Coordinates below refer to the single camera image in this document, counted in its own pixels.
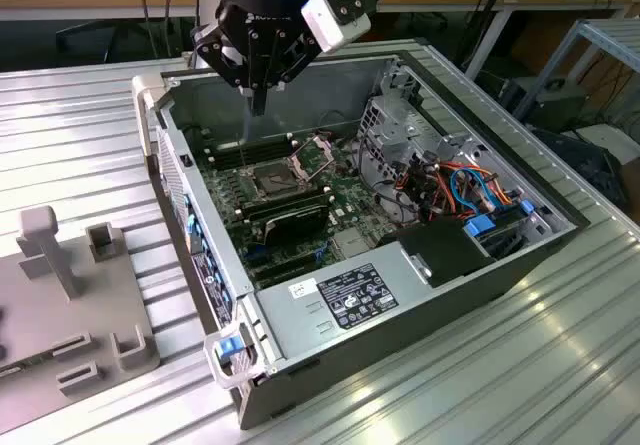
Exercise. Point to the open PC case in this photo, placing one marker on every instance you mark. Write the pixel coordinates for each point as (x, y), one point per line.
(400, 340)

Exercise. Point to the grey parts rack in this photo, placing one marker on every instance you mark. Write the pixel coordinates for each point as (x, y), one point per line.
(50, 310)

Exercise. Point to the CPU socket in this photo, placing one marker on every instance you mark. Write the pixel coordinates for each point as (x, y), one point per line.
(272, 182)

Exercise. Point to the thin metal locking lever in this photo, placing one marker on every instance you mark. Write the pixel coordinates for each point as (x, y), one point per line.
(321, 169)
(242, 156)

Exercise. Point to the green motherboard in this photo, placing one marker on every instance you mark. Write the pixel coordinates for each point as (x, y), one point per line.
(350, 200)

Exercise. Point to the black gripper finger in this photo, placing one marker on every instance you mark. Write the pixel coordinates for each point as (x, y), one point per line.
(217, 47)
(300, 57)

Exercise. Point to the grey metal shelf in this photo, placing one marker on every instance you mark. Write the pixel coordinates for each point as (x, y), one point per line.
(607, 32)

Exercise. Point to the blue disk carrier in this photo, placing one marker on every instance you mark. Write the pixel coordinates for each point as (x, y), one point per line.
(479, 227)

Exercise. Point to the black plastic shroud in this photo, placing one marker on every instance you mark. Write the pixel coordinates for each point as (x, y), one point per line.
(440, 257)

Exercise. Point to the black RAM stick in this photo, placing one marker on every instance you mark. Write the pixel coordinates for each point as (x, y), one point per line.
(285, 200)

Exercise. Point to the black expansion slot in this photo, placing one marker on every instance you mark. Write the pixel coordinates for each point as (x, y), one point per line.
(287, 272)
(280, 260)

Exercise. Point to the blue case latch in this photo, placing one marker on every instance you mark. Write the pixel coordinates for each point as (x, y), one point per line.
(227, 349)

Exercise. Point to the silver drive cage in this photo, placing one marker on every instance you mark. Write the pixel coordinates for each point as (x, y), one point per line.
(395, 132)

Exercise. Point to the black RAM slot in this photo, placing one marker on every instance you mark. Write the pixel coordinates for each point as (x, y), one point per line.
(225, 147)
(225, 161)

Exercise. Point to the green RAM stick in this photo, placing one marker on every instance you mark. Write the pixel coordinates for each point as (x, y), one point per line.
(11, 371)

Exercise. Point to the black graphics card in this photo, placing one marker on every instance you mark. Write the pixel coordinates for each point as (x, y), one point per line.
(295, 222)

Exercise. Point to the small blue expansion slot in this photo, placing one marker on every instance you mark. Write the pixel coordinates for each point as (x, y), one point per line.
(257, 251)

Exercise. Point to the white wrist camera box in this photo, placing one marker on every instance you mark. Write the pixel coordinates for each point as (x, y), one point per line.
(332, 27)

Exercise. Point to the small blue clip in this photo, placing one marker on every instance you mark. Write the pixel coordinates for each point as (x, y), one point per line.
(526, 206)

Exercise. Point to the silver chipset heatsink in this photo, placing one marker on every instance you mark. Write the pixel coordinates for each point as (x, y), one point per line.
(352, 242)

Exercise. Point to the silver power supply unit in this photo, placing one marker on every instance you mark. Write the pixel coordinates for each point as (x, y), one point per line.
(300, 325)

